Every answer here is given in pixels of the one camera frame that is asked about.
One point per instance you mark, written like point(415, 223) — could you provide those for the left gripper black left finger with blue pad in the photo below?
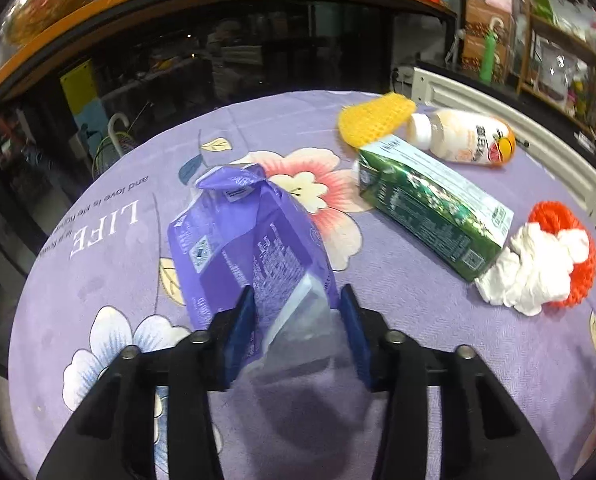
point(110, 434)

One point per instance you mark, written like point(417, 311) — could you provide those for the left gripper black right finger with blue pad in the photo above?
point(484, 434)

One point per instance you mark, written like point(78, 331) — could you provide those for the purple tissue pack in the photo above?
point(242, 230)

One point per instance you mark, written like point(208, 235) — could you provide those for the crumpled white tissue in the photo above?
point(532, 271)

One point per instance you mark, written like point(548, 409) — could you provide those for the orange knitted scrubber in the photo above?
point(557, 219)

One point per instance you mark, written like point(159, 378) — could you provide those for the green white carton box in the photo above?
point(465, 226)

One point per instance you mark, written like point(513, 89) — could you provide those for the yogurt drink bottle orange label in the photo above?
point(460, 136)

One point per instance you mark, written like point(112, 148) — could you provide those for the yellow knitted scrubber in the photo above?
point(368, 122)

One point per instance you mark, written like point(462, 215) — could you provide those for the green bottle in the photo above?
point(489, 47)

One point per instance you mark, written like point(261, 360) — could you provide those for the wooden shelf rack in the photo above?
point(559, 69)

